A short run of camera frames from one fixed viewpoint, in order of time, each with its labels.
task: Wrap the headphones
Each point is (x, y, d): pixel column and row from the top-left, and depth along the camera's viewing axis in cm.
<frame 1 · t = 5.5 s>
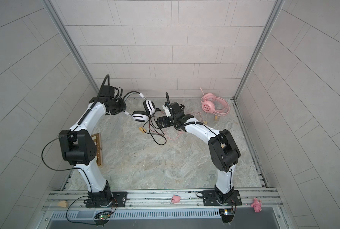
left hand: (129, 103, 91), fingers closed
right hand: (161, 120, 89), fingers open
black white headphones: (149, 109, 86), point 20 cm above the table
pink headphones: (211, 103, 106), point 7 cm above the table
small wooden block centre: (141, 128, 99), on the table
small wooden piece by headphones: (216, 118, 104), point 2 cm above the table

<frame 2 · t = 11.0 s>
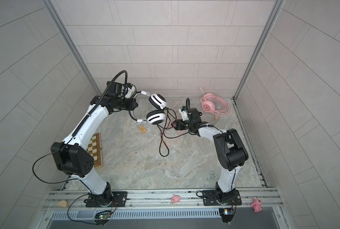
left hand: (140, 101, 82), fingers closed
right hand: (175, 123, 93), fingers open
black white headphones: (155, 117, 69), point 31 cm above the table
the other named things where they were.

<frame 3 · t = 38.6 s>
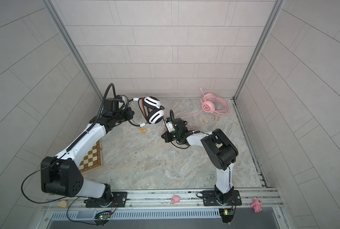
left hand: (136, 108, 83), fingers closed
right hand: (161, 136, 91), fingers closed
black white headphones: (153, 112, 71), point 30 cm above the table
small wooden piece near pink: (206, 120, 104), on the table
the other named things where they were.

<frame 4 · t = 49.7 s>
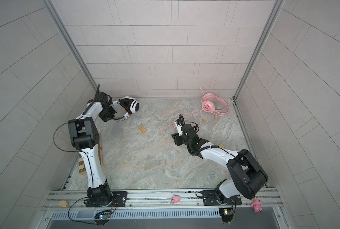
left hand: (117, 112, 103), fingers closed
right hand: (174, 133, 87), fingers open
black white headphones: (129, 104, 98), point 13 cm above the table
the other named things where they were.

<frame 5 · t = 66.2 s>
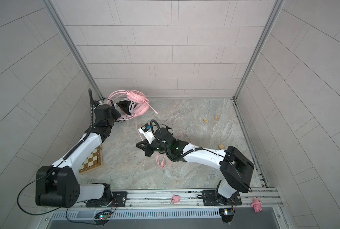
left hand: (118, 106, 84), fingers closed
right hand: (136, 147, 70), fingers closed
pink headphones: (139, 98, 78), point 30 cm above the table
